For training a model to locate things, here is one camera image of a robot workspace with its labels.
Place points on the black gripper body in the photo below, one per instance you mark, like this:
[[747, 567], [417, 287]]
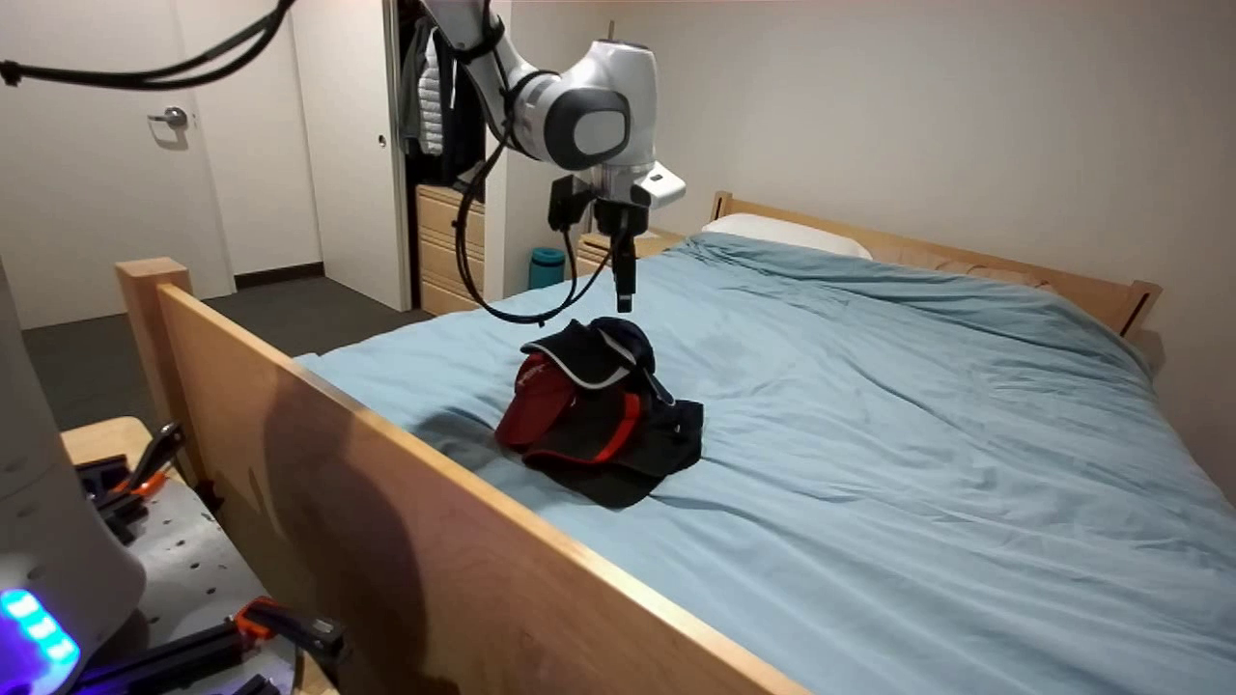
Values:
[[601, 204]]

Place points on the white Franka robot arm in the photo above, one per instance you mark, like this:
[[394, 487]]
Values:
[[594, 121]]

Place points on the grey robot base blue light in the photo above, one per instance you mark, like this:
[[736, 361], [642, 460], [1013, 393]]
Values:
[[51, 553]]

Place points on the black cap white trim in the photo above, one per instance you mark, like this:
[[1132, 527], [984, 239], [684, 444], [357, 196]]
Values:
[[579, 351]]

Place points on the red cap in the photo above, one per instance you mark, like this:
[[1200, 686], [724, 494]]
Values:
[[533, 405]]

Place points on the wooden bed footboard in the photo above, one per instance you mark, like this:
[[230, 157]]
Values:
[[386, 516]]

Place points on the wooden bed headboard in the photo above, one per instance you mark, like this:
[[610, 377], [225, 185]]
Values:
[[1027, 274]]

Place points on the wooden nightstand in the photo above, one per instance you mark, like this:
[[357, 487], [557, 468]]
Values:
[[659, 239]]

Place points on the teal waste bin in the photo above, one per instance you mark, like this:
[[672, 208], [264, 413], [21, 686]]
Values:
[[547, 266]]

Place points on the white pillow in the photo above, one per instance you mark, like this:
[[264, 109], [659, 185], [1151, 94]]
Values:
[[784, 233]]

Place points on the light wooden dresser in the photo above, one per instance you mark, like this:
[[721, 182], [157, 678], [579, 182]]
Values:
[[438, 252]]

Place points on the hanging striped clothes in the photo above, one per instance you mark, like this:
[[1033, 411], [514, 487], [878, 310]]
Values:
[[431, 99]]

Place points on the white closet door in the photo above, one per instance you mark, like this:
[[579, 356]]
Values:
[[349, 166]]

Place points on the large black orange clamp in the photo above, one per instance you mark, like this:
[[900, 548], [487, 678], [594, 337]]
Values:
[[277, 626]]

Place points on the white room door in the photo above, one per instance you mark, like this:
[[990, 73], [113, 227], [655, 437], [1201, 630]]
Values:
[[90, 195]]

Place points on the perforated grey metal plate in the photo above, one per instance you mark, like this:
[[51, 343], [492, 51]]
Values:
[[194, 563]]

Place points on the small black orange clamp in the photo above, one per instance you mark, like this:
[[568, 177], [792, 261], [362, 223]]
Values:
[[140, 471]]

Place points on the light wooden side table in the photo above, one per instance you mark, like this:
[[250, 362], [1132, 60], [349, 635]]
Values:
[[111, 437]]

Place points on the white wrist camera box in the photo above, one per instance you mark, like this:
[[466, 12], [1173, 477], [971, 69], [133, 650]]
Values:
[[663, 182]]

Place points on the wooden bed frame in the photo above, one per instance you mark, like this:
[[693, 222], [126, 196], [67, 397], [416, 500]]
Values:
[[900, 437]]

